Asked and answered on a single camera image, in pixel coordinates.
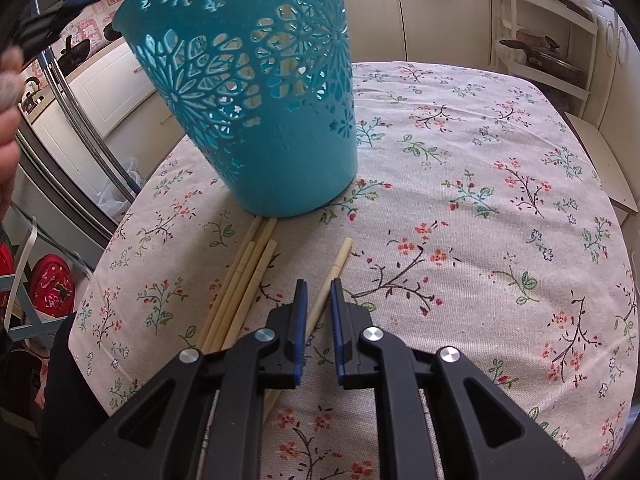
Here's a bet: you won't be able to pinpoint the teal perforated plastic basket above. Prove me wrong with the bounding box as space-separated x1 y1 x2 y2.
111 0 360 219

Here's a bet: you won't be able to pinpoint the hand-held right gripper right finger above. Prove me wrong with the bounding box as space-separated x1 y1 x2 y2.
329 277 586 480

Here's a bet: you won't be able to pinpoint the white wooden stool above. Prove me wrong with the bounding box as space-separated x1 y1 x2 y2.
564 110 626 216

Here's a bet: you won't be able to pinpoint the person's left hand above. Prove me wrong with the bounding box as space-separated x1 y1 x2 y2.
0 45 25 221

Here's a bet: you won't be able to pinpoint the floral tablecloth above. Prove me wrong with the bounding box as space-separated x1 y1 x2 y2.
67 61 640 480

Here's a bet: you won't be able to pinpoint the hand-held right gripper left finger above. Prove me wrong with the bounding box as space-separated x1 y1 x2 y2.
55 279 310 480

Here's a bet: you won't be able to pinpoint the red floral slipper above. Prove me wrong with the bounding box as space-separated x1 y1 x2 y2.
30 254 76 318
0 242 16 301

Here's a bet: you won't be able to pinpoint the bundle of bamboo chopsticks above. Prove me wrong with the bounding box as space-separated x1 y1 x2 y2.
196 217 279 353

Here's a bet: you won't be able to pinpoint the clear plastic bag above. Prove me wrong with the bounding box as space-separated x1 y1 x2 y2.
97 157 143 211

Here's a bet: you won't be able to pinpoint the white storage trolley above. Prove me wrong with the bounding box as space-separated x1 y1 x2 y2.
492 0 601 116

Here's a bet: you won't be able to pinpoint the light single bamboo chopstick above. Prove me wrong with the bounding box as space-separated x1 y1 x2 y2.
262 238 354 423

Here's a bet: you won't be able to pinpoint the cream kitchen base cabinets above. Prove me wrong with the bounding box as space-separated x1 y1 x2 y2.
17 0 640 201

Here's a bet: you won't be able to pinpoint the dark pot with lid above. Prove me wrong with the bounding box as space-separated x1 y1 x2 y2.
499 35 586 86

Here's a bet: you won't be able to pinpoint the blue and white shelf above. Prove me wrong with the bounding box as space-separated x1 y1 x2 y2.
0 217 61 346

